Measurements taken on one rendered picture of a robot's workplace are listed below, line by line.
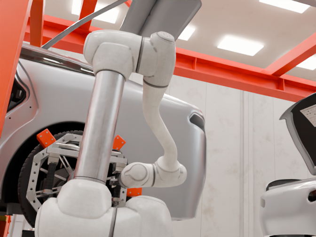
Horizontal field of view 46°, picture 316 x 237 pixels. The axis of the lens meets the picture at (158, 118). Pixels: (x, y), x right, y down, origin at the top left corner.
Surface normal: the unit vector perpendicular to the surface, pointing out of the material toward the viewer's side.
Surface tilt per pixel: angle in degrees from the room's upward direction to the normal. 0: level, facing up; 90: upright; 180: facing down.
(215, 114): 90
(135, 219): 79
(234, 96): 90
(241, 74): 90
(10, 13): 90
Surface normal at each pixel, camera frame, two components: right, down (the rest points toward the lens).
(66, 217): 0.13, -0.54
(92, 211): 0.32, -0.44
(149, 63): 0.13, 0.50
